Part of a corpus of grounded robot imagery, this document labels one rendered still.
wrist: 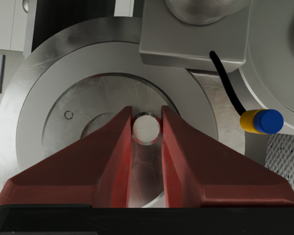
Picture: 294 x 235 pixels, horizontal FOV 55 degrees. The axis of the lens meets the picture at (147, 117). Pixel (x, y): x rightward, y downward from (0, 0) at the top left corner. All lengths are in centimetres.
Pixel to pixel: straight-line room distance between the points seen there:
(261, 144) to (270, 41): 35
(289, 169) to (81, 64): 27
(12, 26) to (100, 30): 317
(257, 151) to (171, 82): 38
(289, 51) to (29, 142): 16
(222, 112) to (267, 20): 6
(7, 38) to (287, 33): 322
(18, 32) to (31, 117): 313
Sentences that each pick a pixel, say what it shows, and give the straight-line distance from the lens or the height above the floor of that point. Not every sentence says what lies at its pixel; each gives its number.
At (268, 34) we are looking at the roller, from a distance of 19.
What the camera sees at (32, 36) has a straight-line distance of 19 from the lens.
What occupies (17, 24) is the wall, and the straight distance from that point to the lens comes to 332.
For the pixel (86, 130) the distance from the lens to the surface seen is 15.
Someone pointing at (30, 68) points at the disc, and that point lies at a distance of 18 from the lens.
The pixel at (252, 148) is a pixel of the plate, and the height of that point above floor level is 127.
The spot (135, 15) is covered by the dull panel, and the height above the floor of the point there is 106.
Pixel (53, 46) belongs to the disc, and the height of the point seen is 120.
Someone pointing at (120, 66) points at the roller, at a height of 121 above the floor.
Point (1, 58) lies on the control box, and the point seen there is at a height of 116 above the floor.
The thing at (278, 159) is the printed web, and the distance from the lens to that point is 40.
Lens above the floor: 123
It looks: level
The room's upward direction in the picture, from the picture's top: 174 degrees counter-clockwise
